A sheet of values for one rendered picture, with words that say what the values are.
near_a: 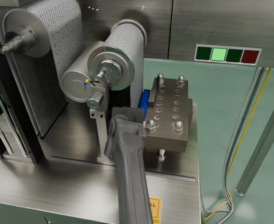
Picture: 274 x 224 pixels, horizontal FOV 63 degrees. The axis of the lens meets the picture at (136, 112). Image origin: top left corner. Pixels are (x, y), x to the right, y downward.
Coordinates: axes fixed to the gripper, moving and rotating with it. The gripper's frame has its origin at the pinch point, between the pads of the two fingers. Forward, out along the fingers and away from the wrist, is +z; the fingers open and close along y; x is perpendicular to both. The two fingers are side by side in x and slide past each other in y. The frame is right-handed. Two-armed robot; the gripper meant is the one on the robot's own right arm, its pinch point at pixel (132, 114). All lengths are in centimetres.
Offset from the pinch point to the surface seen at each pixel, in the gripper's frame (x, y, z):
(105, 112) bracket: 1.3, -7.0, -10.4
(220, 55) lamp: 24.8, 30.7, 20.4
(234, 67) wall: 40, 101, 279
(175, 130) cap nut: -3.4, 15.6, -1.5
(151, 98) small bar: 5.0, 5.0, 12.7
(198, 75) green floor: 23, 47, 252
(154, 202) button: -24.2, 11.4, -13.0
